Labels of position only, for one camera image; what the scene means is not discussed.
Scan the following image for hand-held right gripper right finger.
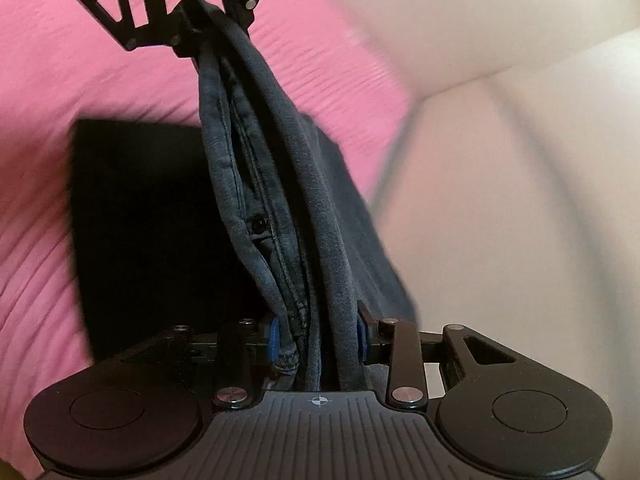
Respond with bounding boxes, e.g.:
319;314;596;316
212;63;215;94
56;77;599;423
354;300;519;409

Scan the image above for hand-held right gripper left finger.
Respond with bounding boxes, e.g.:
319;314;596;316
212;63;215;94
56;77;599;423
120;315;282;411

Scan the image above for dark grey jeans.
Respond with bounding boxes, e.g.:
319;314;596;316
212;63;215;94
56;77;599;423
172;0;420;395

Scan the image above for pink ribbed blanket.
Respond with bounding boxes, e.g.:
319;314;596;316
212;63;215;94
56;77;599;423
0;0;417;463

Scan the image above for black folded garment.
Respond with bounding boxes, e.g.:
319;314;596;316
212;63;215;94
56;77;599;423
70;119;275;362

